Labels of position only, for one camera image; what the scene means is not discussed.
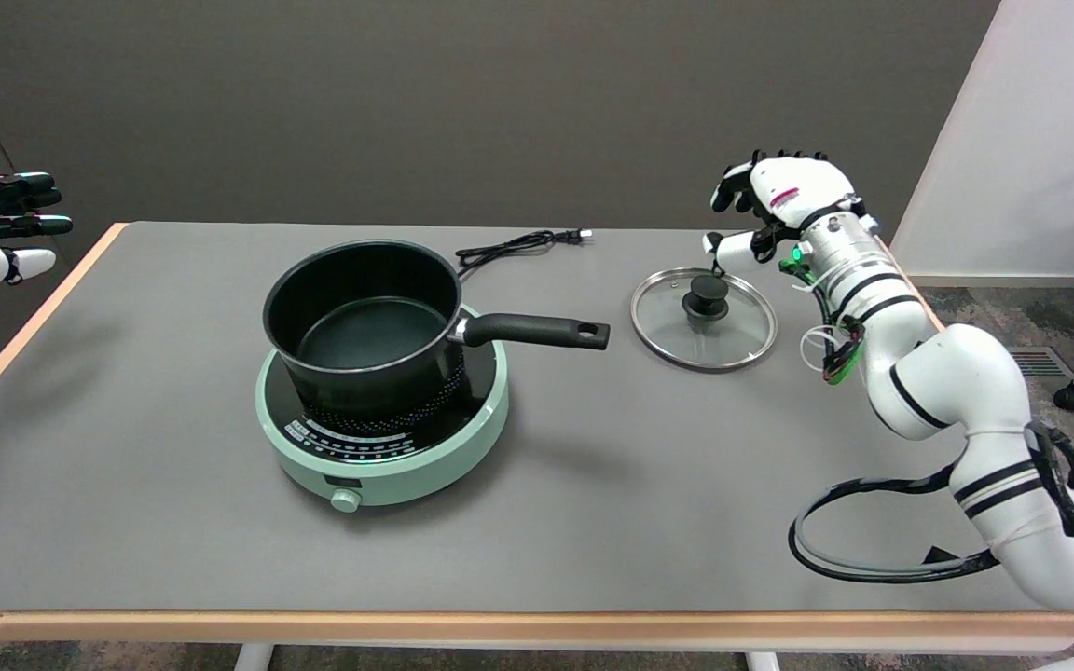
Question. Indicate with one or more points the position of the mint green induction cooker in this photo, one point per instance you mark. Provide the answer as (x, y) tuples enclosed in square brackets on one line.
[(406, 475)]

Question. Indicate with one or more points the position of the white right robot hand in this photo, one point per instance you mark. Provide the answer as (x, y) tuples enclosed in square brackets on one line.
[(798, 182)]

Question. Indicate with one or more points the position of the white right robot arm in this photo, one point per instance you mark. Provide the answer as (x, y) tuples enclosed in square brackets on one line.
[(956, 382)]

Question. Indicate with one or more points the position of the white table leg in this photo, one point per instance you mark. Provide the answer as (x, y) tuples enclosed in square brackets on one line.
[(253, 658), (763, 662)]

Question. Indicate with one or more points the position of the glass pot lid black knob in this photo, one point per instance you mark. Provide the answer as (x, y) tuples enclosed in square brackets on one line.
[(667, 326)]

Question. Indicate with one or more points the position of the grey floor vent grille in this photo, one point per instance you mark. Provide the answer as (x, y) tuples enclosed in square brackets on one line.
[(1045, 362)]

